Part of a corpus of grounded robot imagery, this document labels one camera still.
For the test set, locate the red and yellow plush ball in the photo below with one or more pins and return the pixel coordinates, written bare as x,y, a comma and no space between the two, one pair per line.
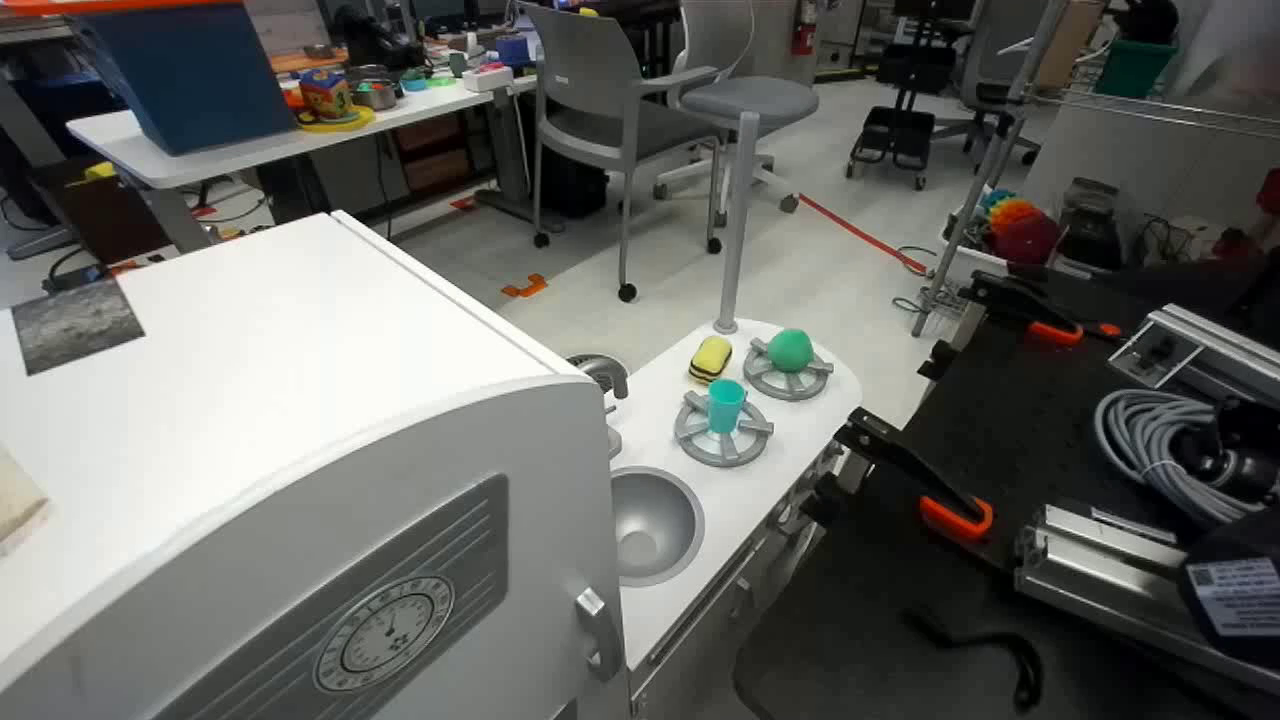
1022,232

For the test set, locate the yellow sponge block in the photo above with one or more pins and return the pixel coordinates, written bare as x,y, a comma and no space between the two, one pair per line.
714,354

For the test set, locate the teal plastic cup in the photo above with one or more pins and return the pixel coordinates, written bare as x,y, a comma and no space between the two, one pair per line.
726,403

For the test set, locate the grey stove burner grate near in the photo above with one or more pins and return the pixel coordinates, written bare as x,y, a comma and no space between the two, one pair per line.
734,446

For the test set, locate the grey stove burner grate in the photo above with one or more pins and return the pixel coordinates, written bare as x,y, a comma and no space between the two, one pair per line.
787,384
734,446

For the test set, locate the grey stove burner grate far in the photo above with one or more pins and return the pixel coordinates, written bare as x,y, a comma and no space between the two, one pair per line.
787,384

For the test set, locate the grey toy sink bowl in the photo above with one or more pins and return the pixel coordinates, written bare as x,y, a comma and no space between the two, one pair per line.
657,525

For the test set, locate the orange floor tape strip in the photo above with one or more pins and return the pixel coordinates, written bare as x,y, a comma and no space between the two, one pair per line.
865,239

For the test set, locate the grey vertical faucet pole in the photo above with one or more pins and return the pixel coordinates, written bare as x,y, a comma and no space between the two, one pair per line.
736,218

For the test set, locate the grey four-leg chair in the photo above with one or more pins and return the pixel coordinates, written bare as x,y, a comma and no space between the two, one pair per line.
593,107

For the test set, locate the grey swivel office chair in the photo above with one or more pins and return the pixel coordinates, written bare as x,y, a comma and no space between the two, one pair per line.
717,46

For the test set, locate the white toy kitchen unit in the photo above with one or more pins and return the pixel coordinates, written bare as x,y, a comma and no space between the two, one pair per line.
304,476

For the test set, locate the black rolling cart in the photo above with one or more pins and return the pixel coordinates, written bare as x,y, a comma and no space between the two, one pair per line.
903,133

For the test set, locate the blue storage bin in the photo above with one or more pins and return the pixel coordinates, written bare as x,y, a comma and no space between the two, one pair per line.
194,76

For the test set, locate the white work table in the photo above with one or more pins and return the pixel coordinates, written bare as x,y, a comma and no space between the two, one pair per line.
123,137

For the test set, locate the orange handled clamp near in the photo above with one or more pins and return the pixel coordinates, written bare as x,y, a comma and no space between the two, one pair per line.
942,504

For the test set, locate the orange handled clamp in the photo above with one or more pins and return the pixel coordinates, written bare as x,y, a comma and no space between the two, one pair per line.
942,504
1037,312

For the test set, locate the orange handled clamp far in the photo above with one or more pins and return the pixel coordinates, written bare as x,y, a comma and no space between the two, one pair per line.
1037,312

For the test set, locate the aluminium extrusion rail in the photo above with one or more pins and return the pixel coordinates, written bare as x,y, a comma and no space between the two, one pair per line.
1121,580

